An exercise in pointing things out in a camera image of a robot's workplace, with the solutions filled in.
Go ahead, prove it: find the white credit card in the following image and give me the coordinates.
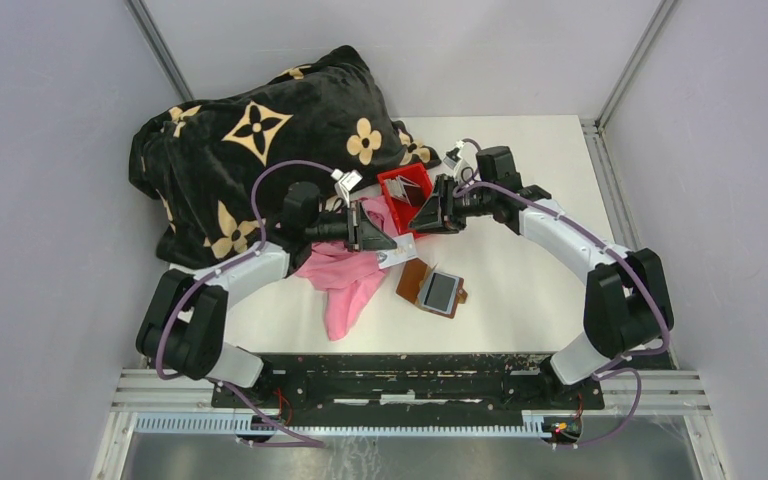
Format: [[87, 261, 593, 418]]
[[376, 233, 418, 270]]

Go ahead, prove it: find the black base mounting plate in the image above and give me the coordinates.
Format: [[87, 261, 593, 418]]
[[244, 353, 605, 427]]

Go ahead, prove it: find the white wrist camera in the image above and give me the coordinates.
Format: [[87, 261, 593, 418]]
[[441, 140, 468, 176], [330, 169, 363, 204]]

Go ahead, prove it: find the aluminium rail frame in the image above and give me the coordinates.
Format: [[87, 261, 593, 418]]
[[91, 369, 727, 479]]

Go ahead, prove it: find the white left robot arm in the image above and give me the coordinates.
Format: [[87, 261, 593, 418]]
[[135, 182, 397, 407]]

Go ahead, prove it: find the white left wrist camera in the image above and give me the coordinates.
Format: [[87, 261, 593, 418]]
[[330, 169, 363, 204]]

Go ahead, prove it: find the brown leather card holder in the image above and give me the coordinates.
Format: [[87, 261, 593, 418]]
[[396, 258, 468, 319]]

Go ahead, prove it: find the stack of cards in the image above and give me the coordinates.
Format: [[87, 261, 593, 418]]
[[384, 176, 427, 207]]

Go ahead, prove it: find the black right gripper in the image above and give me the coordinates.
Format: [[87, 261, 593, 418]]
[[408, 173, 496, 234]]

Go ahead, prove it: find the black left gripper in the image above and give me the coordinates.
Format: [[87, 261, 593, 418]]
[[305, 199, 396, 252]]

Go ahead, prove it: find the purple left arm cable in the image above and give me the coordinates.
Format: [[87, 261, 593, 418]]
[[154, 158, 359, 450]]

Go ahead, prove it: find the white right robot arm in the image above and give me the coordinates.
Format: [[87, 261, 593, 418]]
[[409, 146, 674, 408]]

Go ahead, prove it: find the pink cloth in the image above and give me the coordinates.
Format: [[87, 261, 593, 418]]
[[295, 194, 401, 343]]

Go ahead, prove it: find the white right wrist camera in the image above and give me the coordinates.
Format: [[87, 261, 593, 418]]
[[441, 140, 468, 176]]

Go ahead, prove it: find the black floral blanket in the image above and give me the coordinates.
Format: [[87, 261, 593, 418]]
[[128, 45, 440, 269]]

